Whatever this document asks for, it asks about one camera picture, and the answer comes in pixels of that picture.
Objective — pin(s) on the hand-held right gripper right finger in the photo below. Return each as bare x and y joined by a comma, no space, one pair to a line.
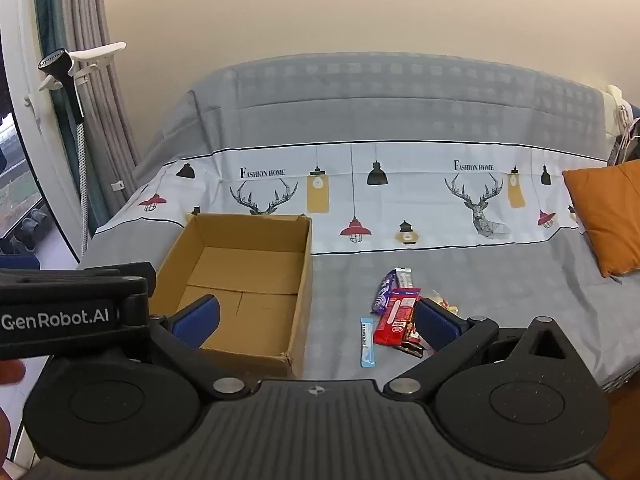
439,327

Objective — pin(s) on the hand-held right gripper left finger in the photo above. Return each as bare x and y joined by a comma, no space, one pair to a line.
197,319

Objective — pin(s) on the clear yellow candy packet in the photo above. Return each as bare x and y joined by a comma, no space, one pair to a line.
442,303

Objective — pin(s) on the dark brown chocolate packet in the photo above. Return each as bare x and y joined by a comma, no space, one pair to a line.
411,344

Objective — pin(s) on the red snack packet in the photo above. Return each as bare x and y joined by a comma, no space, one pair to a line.
395,317

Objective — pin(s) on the silver stick packet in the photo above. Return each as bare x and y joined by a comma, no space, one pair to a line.
404,279

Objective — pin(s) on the brown cardboard box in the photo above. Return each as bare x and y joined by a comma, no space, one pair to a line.
240,270

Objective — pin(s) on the purple snack packet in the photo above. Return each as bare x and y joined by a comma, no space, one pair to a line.
382,295

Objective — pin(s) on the light blue stick packet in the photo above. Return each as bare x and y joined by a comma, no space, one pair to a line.
367,342

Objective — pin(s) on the person's left hand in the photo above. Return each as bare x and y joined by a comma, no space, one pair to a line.
11,372

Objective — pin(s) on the grey curtain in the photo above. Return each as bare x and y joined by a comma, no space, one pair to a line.
102,125

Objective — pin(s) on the orange pillow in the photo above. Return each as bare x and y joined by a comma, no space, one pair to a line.
607,215

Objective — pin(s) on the black garment steamer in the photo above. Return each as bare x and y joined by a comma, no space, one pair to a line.
56,62

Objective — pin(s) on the dark cloth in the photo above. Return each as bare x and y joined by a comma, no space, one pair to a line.
625,152

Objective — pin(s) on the white charger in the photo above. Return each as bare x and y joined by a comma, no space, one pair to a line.
615,96

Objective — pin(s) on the teal curtain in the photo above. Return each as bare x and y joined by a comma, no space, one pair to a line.
50,20

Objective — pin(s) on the white wall clip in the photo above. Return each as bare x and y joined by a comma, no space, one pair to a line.
117,185

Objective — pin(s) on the white window frame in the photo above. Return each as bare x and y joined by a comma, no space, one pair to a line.
25,125

